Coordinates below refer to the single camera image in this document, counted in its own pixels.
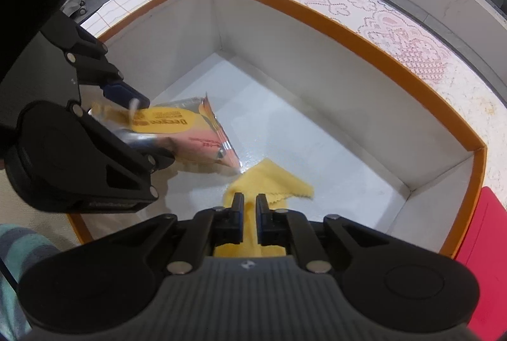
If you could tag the red fabric item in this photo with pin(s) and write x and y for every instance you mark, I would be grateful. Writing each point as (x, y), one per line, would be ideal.
(487, 246)

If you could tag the yellow cleaning cloth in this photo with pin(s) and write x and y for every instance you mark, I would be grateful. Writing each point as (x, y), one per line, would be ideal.
(269, 176)

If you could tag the office chair wheeled base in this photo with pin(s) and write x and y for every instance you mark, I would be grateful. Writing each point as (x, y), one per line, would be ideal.
(75, 4)

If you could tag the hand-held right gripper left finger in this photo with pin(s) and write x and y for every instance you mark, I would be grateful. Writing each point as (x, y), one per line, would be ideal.
(237, 208)

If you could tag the shiny yellow pink packet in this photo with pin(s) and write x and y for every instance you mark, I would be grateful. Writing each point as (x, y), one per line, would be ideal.
(178, 123)

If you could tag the person's teal striped clothing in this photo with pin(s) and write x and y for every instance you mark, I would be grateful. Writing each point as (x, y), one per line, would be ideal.
(23, 250)

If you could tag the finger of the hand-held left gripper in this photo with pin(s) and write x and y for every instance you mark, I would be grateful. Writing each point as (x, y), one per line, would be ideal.
(130, 167)
(121, 91)

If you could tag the orange-rimmed cardboard box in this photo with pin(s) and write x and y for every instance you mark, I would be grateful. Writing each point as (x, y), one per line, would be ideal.
(317, 68)

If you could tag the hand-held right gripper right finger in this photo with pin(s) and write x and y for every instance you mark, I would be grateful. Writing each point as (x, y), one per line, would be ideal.
(261, 208)

